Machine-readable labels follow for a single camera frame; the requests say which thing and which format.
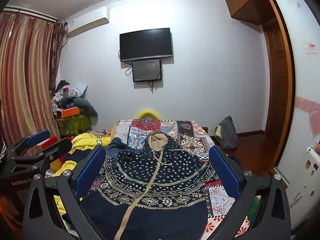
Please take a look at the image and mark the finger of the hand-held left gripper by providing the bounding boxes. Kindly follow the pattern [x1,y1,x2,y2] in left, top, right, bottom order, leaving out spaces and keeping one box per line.
[11,138,73,178]
[5,129,51,156]

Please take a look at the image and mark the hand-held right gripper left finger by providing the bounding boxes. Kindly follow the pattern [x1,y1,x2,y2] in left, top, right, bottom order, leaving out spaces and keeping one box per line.
[22,145,108,240]

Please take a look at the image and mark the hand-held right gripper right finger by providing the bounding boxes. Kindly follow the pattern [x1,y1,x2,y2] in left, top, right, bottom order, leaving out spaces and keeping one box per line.
[209,145,292,240]

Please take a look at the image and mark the navy patterned hoodie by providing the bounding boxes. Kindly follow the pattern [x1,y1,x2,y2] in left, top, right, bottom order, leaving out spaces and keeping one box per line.
[80,131,217,240]

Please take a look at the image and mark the red box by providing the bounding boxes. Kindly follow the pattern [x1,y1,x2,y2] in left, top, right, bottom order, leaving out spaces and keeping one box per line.
[40,136,58,150]

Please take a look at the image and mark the green patterned cloth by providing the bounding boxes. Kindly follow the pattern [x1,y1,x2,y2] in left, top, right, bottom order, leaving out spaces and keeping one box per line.
[56,115,92,137]

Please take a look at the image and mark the yellow garment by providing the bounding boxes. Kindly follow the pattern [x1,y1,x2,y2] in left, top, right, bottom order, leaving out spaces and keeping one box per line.
[50,133,110,178]

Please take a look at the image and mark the grey bag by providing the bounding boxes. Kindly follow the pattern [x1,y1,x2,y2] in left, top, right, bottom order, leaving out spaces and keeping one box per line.
[215,116,238,150]

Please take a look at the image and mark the orange box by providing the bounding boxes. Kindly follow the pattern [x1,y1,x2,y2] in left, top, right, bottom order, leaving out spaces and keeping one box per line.
[61,107,81,118]

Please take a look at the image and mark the patchwork bedspread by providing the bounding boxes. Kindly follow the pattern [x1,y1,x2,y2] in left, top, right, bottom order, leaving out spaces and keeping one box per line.
[90,119,262,240]

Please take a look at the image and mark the dark grey cushion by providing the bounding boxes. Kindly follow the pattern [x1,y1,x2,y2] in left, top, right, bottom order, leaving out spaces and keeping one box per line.
[74,97,98,118]

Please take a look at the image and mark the pile of clutter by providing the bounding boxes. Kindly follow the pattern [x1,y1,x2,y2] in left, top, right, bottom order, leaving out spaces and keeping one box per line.
[51,80,88,113]

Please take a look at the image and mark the striped brown curtain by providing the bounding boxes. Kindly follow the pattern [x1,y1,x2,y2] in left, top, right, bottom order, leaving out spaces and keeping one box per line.
[0,11,66,155]

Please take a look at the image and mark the yellow round object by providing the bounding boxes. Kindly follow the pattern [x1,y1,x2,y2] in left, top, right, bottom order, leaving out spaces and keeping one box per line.
[136,109,160,120]

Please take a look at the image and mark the wooden wardrobe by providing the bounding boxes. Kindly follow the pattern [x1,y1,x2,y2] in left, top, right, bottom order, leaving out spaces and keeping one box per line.
[224,0,295,170]

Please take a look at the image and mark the white air conditioner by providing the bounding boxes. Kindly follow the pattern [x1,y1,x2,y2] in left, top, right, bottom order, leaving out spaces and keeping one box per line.
[65,7,110,38]

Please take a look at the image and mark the small black wall monitor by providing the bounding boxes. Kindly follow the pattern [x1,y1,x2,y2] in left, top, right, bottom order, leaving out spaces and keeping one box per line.
[132,59,162,82]

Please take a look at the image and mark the black wall television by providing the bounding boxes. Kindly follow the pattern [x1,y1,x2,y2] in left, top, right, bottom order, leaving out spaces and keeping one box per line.
[119,28,173,62]

